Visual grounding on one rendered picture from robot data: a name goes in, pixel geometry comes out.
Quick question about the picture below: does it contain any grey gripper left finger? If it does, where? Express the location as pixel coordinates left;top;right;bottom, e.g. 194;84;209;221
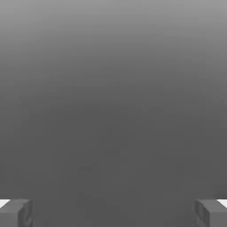
0;199;34;227

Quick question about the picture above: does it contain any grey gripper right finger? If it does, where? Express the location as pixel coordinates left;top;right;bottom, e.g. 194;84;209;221
194;199;227;227

